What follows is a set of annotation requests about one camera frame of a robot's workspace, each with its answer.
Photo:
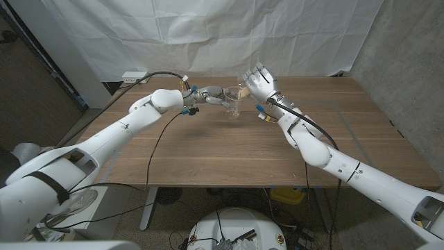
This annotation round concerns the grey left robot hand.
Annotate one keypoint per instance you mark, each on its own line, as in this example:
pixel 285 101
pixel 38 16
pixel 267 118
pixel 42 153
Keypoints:
pixel 211 95

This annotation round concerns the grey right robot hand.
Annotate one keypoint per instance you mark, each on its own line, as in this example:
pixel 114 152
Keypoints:
pixel 263 83

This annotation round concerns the clear plastic cup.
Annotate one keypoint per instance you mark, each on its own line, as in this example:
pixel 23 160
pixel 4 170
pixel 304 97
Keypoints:
pixel 234 111
pixel 241 83

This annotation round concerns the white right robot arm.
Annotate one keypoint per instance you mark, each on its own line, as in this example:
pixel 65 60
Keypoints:
pixel 364 182

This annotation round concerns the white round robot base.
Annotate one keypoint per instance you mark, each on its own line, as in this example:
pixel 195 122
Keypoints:
pixel 239 222

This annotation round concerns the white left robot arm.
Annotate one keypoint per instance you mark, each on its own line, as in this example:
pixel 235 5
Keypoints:
pixel 104 146

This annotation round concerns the white power strip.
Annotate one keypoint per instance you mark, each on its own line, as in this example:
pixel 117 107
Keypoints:
pixel 130 76

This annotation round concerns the white wrinkled backdrop sheet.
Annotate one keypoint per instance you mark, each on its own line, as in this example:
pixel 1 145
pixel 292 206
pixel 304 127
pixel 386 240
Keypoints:
pixel 215 38

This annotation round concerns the black round floor object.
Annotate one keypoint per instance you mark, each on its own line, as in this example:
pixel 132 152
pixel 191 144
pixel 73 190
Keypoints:
pixel 170 195

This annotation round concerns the yellow floor object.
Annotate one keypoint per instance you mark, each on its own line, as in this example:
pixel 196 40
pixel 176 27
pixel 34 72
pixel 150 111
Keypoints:
pixel 287 196

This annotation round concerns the white table leg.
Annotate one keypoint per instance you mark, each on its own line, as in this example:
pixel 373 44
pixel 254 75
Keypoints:
pixel 149 208

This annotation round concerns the grey table leg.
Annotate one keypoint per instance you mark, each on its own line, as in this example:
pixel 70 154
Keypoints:
pixel 324 212

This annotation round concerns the white sneaker shoe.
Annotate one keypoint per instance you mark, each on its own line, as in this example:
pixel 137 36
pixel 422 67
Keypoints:
pixel 81 203

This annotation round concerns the grey bubble wrap roll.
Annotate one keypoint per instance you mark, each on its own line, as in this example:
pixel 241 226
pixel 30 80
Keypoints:
pixel 26 151

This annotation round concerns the white robot torso edge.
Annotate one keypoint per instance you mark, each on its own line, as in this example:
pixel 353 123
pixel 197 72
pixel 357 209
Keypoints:
pixel 69 246

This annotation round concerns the person in dark clothing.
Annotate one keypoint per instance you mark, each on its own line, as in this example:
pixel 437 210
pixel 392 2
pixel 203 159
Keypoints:
pixel 7 163

